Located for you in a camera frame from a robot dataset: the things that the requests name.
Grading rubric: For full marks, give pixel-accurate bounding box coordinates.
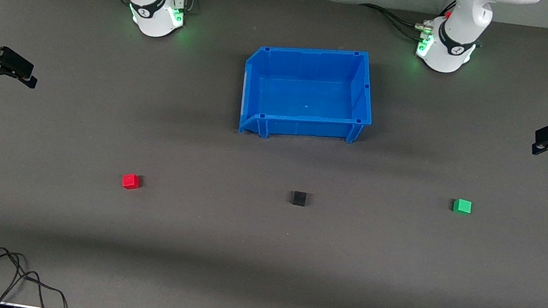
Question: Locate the small green cube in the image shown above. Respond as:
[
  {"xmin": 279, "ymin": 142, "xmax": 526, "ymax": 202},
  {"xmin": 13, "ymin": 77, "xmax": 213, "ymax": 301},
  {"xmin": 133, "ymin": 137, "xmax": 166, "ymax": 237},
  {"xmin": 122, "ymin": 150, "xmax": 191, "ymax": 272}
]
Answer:
[{"xmin": 452, "ymin": 198, "xmax": 473, "ymax": 216}]

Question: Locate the small red cube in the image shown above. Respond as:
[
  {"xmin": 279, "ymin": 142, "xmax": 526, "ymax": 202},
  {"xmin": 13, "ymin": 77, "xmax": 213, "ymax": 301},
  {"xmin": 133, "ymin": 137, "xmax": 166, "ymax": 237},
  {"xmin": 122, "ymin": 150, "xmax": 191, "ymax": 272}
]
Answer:
[{"xmin": 121, "ymin": 172, "xmax": 141, "ymax": 191}]

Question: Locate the blue plastic storage bin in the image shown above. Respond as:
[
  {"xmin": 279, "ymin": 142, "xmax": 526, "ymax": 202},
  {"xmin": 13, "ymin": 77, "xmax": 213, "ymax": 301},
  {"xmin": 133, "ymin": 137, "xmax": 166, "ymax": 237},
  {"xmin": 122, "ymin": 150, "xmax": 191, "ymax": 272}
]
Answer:
[{"xmin": 235, "ymin": 34, "xmax": 382, "ymax": 154}]

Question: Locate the dark grey table mat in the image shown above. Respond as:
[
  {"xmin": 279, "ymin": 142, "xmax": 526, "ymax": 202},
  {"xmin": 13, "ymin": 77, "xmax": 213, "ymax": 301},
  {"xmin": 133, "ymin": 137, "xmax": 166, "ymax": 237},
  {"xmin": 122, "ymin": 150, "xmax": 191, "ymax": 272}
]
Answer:
[{"xmin": 0, "ymin": 0, "xmax": 548, "ymax": 308}]

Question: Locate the thin black tangled cable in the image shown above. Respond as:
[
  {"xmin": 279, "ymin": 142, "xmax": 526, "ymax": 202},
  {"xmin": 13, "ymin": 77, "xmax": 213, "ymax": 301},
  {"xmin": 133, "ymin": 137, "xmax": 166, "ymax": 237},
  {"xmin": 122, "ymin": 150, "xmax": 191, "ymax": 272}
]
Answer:
[{"xmin": 0, "ymin": 249, "xmax": 78, "ymax": 308}]

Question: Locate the black left arm base cable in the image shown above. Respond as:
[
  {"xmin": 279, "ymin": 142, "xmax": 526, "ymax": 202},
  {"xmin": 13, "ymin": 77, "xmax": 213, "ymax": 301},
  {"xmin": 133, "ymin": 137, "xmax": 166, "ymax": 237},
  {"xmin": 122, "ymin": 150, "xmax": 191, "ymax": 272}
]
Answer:
[{"xmin": 354, "ymin": 0, "xmax": 458, "ymax": 48}]

